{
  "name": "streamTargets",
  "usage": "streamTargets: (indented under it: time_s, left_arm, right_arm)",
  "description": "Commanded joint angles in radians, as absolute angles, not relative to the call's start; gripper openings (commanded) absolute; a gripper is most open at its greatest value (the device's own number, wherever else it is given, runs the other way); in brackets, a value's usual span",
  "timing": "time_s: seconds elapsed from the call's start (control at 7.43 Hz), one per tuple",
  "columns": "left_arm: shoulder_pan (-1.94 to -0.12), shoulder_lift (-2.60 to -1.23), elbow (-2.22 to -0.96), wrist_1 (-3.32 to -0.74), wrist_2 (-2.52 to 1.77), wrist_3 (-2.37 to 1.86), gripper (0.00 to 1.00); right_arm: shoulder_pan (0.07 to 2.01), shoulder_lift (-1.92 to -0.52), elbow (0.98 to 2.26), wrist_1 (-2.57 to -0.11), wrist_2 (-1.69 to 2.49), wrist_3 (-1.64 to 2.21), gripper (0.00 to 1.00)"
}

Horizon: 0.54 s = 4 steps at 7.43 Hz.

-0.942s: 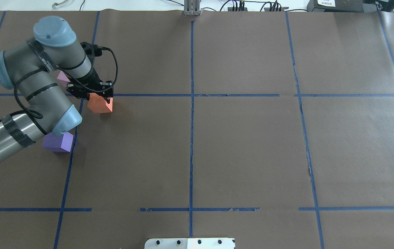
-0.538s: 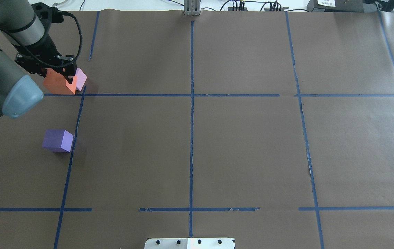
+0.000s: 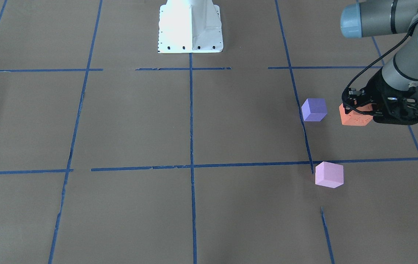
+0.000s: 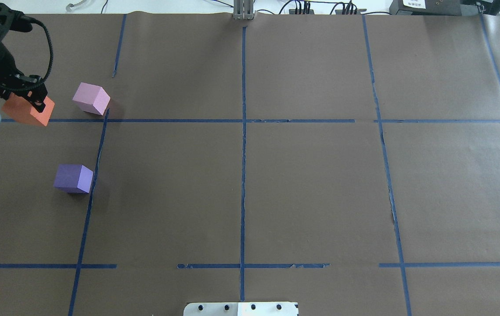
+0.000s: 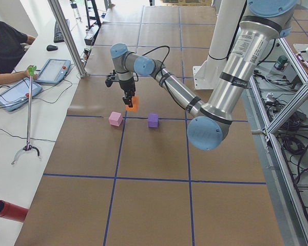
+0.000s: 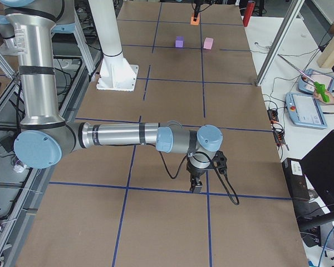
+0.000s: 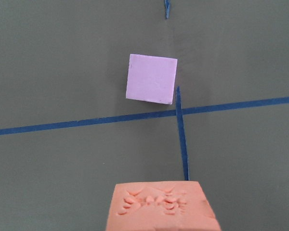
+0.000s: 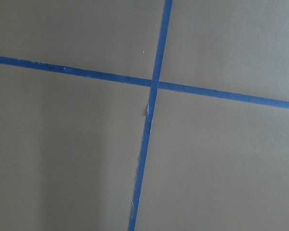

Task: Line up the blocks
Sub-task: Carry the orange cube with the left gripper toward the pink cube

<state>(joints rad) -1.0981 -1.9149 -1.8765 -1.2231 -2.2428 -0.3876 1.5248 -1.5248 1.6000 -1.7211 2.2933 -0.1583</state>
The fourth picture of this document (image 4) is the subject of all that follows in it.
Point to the orange black power strip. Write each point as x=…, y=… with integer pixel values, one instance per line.
x=321, y=6

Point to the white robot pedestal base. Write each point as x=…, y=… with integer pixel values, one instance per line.
x=241, y=309

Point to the orange foam cube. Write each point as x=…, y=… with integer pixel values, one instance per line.
x=23, y=112

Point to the black computer box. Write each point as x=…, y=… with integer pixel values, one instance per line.
x=440, y=7

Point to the dark purple foam cube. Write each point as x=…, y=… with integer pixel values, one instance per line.
x=73, y=179

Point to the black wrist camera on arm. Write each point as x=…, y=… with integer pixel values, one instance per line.
x=13, y=20

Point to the aluminium frame post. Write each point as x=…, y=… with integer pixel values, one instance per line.
x=243, y=10

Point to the pink foam cube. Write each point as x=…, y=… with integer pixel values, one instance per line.
x=91, y=98

